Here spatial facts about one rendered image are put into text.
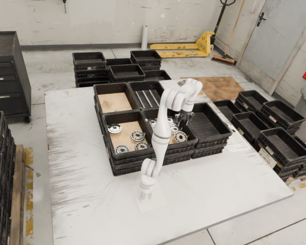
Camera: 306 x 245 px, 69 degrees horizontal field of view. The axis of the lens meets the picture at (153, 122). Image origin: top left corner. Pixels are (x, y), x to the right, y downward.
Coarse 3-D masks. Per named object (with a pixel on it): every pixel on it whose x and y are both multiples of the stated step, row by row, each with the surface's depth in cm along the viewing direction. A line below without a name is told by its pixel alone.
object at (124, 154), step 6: (108, 114) 163; (114, 114) 164; (102, 120) 161; (144, 120) 164; (108, 132) 150; (150, 132) 155; (108, 138) 146; (114, 150) 139; (138, 150) 141; (144, 150) 142; (150, 150) 144; (114, 156) 137; (120, 156) 137; (126, 156) 139
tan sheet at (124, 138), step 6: (126, 126) 171; (132, 126) 172; (138, 126) 172; (126, 132) 166; (114, 138) 160; (120, 138) 161; (126, 138) 162; (114, 144) 156; (120, 144) 156; (126, 144) 157; (132, 144) 158; (132, 150) 154
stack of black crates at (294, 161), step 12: (264, 132) 230; (276, 132) 240; (264, 144) 225; (276, 144) 231; (288, 144) 231; (300, 144) 219; (276, 156) 214; (288, 156) 220; (300, 156) 220; (276, 168) 216; (288, 168) 216
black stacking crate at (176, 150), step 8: (144, 112) 174; (152, 112) 177; (168, 112) 183; (176, 112) 179; (184, 128) 171; (192, 136) 161; (192, 144) 157; (168, 152) 155; (176, 152) 158; (184, 152) 160
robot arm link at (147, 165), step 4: (144, 160) 123; (148, 160) 123; (152, 160) 124; (144, 164) 121; (148, 164) 121; (152, 164) 122; (144, 168) 121; (148, 168) 121; (152, 168) 120; (144, 172) 122; (148, 172) 121; (140, 176) 126; (144, 176) 127; (148, 176) 129; (140, 180) 130; (144, 180) 127; (148, 180) 128; (152, 180) 129; (144, 184) 128; (148, 184) 128; (152, 184) 129
